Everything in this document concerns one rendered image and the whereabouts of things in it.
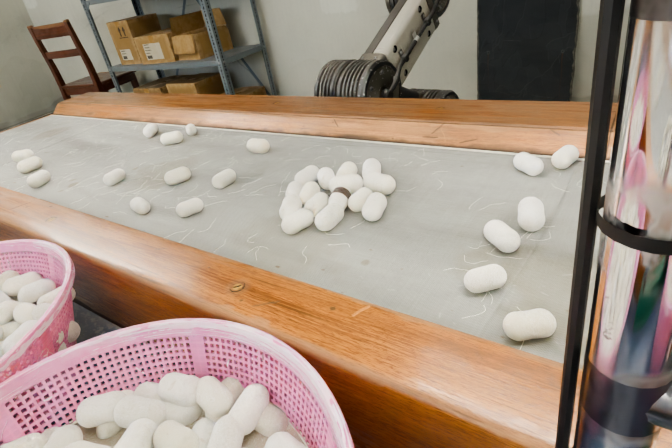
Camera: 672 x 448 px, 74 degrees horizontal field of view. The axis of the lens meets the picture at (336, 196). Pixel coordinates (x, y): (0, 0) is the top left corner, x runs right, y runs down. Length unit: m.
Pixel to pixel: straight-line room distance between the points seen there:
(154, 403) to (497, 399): 0.21
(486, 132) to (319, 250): 0.27
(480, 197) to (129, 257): 0.34
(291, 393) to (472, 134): 0.39
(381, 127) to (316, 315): 0.37
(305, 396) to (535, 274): 0.19
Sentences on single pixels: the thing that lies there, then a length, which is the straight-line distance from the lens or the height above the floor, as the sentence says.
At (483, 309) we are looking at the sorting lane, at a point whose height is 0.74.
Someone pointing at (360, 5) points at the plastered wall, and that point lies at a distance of 2.70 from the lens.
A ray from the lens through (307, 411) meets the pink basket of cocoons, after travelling 0.29.
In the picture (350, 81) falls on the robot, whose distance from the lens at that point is 0.84.
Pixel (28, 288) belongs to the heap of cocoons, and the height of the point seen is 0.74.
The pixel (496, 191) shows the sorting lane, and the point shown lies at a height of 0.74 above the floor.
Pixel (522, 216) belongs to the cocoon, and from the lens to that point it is 0.40.
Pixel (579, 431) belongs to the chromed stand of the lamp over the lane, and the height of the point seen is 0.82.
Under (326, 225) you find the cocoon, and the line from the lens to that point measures 0.42.
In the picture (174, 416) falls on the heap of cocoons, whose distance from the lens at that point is 0.34.
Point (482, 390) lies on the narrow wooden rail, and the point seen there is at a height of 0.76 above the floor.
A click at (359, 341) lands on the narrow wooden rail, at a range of 0.29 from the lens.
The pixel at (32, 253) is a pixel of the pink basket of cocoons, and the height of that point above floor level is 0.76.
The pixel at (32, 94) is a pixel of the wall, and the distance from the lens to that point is 5.14.
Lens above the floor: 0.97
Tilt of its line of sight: 28 degrees down
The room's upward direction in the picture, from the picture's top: 11 degrees counter-clockwise
